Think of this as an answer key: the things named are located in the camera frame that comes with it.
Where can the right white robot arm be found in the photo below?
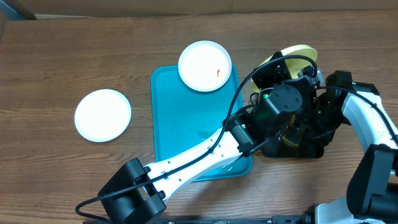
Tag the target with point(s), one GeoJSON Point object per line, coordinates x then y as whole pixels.
{"type": "Point", "coordinates": [370, 196]}

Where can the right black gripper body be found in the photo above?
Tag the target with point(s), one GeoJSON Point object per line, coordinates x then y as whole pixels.
{"type": "Point", "coordinates": [296, 137]}

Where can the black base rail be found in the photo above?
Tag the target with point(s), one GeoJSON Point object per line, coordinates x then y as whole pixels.
{"type": "Point", "coordinates": [277, 219]}

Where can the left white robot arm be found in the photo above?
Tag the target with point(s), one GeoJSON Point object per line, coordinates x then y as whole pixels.
{"type": "Point", "coordinates": [138, 194]}

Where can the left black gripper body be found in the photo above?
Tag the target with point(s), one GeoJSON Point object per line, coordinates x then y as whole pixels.
{"type": "Point", "coordinates": [273, 80]}

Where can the white plate top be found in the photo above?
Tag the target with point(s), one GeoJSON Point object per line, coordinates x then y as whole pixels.
{"type": "Point", "coordinates": [204, 66]}

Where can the yellow plate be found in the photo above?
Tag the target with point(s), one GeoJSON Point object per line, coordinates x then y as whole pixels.
{"type": "Point", "coordinates": [294, 65]}

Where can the yellow green sponge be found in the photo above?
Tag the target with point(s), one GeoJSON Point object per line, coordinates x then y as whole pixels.
{"type": "Point", "coordinates": [292, 134]}

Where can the white plate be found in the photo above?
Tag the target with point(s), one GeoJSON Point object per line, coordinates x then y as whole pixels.
{"type": "Point", "coordinates": [204, 66]}
{"type": "Point", "coordinates": [103, 115]}

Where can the teal plastic tray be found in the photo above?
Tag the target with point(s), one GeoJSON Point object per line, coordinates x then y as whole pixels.
{"type": "Point", "coordinates": [182, 117]}

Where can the black water tray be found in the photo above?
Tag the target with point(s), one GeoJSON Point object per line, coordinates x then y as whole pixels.
{"type": "Point", "coordinates": [278, 110]}

